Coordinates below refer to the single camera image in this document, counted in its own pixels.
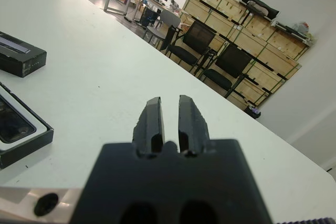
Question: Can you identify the grey shell chair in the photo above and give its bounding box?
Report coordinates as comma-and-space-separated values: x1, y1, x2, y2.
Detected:
143, 10, 182, 45

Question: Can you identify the black computer tower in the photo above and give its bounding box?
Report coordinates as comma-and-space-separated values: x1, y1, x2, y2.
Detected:
140, 7, 159, 27

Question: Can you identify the clear plastic bag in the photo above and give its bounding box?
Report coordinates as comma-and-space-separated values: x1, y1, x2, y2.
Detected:
292, 21, 310, 35

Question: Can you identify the black printed box lid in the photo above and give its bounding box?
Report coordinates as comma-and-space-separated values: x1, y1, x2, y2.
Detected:
0, 31, 47, 78

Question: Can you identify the black box base white insert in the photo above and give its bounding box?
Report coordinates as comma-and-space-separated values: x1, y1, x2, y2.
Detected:
0, 81, 55, 169

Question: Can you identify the black waste bin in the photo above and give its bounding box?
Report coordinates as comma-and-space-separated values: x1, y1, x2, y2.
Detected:
244, 104, 262, 120

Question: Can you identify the white long tray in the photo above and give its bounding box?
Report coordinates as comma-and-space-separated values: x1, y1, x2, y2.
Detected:
271, 20, 316, 46

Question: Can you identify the black mesh office chair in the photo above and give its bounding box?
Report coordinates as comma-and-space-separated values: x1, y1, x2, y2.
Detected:
161, 20, 217, 74
199, 44, 254, 99

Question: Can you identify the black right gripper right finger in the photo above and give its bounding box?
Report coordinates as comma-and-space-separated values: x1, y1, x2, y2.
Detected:
178, 94, 211, 154

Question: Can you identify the black smartphone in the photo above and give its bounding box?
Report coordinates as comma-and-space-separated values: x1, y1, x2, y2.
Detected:
0, 95, 37, 143

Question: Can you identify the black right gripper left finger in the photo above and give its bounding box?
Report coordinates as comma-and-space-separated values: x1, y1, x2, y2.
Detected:
132, 97, 166, 157

